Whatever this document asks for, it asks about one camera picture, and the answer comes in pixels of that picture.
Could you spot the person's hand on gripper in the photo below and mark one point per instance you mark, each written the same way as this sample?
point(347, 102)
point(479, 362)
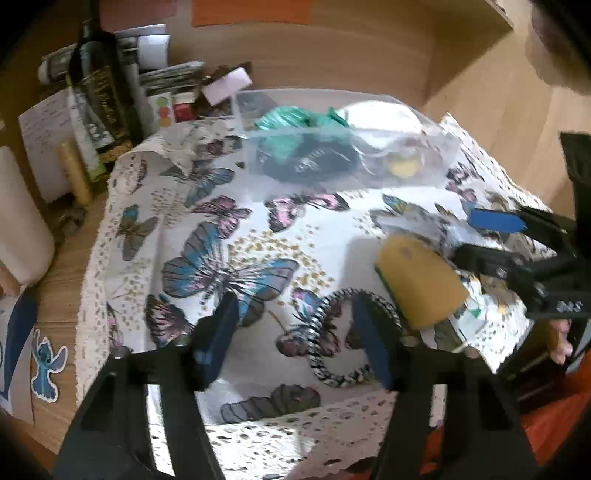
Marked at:
point(560, 349)

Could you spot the dark wine bottle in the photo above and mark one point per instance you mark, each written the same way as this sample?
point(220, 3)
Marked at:
point(102, 95)

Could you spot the yellow round object in box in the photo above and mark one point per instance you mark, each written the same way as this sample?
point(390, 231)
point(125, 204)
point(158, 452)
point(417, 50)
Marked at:
point(405, 167)

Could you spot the butterfly print lace tablecloth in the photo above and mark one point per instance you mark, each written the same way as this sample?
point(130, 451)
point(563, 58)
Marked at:
point(175, 237)

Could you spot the clear plastic storage box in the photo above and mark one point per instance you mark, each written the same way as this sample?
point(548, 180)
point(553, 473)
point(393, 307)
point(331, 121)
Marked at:
point(327, 161)

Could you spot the blue cartoon character sticker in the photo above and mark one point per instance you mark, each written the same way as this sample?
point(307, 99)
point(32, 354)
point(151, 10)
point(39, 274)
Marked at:
point(47, 363)

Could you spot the orange paper note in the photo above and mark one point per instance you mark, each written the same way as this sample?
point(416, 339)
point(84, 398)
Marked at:
point(225, 12)

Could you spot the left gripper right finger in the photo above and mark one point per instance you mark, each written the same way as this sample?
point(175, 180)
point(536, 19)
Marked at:
point(379, 331)

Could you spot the yellow sponge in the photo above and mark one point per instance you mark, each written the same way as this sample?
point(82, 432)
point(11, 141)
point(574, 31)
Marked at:
point(424, 286)

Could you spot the small white cardboard box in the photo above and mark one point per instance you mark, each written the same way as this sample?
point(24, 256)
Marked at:
point(223, 87)

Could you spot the stack of papers and magazines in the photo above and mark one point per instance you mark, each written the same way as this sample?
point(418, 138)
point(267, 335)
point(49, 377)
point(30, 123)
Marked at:
point(151, 79)

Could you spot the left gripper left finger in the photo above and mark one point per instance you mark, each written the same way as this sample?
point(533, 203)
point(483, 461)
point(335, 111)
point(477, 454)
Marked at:
point(211, 339)

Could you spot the cream pillar candle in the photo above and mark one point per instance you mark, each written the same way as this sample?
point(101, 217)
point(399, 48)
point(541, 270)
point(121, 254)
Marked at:
point(27, 244)

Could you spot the white handwritten note sheet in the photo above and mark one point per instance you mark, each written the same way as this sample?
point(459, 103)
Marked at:
point(43, 128)

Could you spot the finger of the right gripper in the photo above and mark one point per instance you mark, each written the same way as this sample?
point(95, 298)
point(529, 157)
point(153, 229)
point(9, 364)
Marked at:
point(503, 221)
point(496, 272)

